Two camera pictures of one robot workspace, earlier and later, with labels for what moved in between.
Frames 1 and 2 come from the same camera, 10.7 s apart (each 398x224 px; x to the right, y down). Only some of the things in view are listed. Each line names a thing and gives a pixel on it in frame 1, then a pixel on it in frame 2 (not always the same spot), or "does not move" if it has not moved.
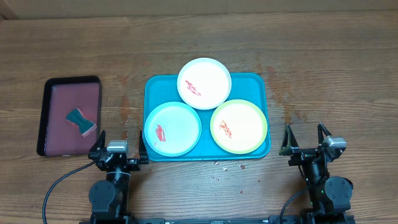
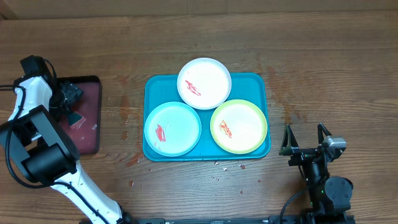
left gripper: x=132 y=163 to x=73 y=93
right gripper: x=302 y=153 does not move
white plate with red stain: x=204 y=83 does not move
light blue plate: x=172 y=129 does not move
